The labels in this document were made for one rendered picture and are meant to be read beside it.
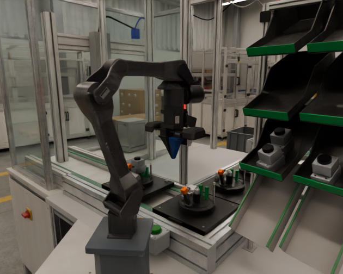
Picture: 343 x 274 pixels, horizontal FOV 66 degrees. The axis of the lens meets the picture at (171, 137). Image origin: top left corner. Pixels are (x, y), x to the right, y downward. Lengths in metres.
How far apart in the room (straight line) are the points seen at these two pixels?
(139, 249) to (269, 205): 0.42
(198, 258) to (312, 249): 0.32
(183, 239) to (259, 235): 0.23
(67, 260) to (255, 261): 0.62
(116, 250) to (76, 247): 0.41
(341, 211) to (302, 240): 0.13
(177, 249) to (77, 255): 0.35
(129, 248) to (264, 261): 0.50
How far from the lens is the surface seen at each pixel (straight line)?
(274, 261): 1.02
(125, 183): 0.66
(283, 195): 0.88
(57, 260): 1.04
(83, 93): 0.58
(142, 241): 0.70
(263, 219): 0.87
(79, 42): 1.85
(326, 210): 0.86
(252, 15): 13.64
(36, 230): 1.85
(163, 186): 1.21
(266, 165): 0.77
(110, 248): 0.69
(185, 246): 0.91
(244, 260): 1.00
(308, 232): 0.84
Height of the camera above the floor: 1.46
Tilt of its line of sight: 13 degrees down
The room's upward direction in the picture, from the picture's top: straight up
